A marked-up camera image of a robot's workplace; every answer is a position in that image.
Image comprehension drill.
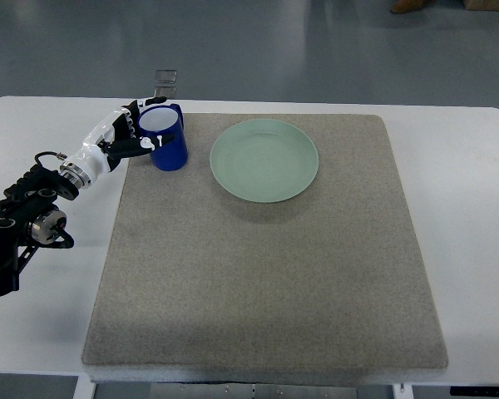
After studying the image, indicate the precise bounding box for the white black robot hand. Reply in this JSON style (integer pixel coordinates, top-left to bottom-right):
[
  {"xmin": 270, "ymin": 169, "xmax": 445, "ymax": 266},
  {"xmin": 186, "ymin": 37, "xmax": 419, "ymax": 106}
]
[{"xmin": 60, "ymin": 96, "xmax": 166, "ymax": 186}]

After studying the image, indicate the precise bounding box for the blue mug white inside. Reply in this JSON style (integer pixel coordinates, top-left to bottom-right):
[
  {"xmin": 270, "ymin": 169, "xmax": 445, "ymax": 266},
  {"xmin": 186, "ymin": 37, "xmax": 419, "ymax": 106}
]
[{"xmin": 138, "ymin": 103, "xmax": 188, "ymax": 171}]

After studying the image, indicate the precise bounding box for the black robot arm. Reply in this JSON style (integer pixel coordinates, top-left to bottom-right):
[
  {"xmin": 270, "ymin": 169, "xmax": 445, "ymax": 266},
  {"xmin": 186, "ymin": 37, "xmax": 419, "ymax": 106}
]
[{"xmin": 0, "ymin": 151, "xmax": 91, "ymax": 297}]

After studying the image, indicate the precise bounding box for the light green plate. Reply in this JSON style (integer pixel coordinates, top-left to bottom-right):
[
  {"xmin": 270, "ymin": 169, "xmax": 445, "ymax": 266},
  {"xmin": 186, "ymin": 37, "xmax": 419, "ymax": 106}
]
[{"xmin": 210, "ymin": 119, "xmax": 319, "ymax": 203}]

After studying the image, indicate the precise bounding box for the beige felt mat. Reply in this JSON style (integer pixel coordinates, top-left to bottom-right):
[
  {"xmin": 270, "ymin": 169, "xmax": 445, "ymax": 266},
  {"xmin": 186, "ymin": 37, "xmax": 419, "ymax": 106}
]
[{"xmin": 82, "ymin": 114, "xmax": 447, "ymax": 372}]

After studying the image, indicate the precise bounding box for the brown shoe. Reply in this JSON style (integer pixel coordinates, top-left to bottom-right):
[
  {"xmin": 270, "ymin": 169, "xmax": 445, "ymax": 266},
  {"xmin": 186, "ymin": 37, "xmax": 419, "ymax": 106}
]
[{"xmin": 390, "ymin": 0, "xmax": 429, "ymax": 14}]

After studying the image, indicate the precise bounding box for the cardboard box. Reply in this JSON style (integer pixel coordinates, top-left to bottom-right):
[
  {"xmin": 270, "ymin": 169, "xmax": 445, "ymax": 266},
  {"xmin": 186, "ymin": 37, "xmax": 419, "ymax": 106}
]
[{"xmin": 463, "ymin": 0, "xmax": 499, "ymax": 12}]

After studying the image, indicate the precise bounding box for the white table frame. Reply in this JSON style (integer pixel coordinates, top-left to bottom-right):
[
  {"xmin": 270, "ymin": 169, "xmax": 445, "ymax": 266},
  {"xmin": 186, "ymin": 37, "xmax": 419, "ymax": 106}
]
[{"xmin": 72, "ymin": 372, "xmax": 413, "ymax": 399}]

